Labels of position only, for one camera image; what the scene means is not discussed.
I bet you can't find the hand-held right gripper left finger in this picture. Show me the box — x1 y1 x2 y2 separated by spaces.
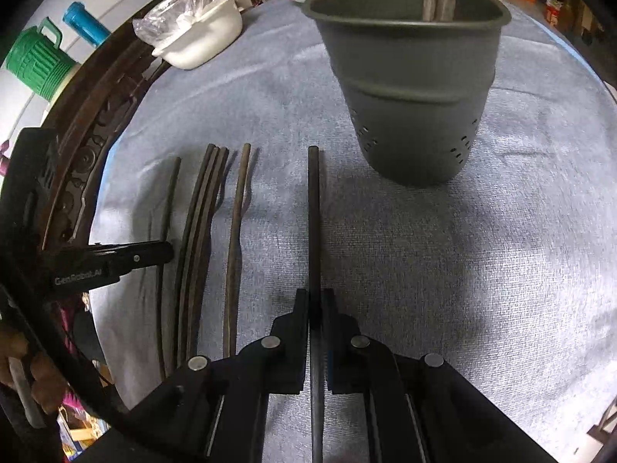
72 288 310 463

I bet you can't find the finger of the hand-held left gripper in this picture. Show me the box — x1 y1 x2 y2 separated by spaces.
88 240 175 275

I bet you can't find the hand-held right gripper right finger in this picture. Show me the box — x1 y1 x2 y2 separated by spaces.
321 289 560 463

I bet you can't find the brown chopstick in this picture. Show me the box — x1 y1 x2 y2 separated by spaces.
223 143 252 358

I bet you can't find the grey utensil holder cup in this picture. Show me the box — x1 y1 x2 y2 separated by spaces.
303 0 512 186

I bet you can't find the person's left hand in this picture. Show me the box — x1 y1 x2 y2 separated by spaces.
0 330 68 416

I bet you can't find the blue table cover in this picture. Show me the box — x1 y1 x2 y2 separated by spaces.
88 19 617 252

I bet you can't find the carved wooden sideboard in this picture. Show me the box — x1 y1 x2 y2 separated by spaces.
36 0 251 252

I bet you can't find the green thermos flask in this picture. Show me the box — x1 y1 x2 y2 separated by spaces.
2 18 80 102

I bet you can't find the blue thermos flask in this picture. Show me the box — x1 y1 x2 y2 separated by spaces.
62 1 113 43

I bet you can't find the clear plastic bag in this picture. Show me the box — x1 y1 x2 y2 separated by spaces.
132 0 237 51

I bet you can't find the red white canister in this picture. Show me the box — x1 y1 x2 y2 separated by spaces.
545 0 567 27

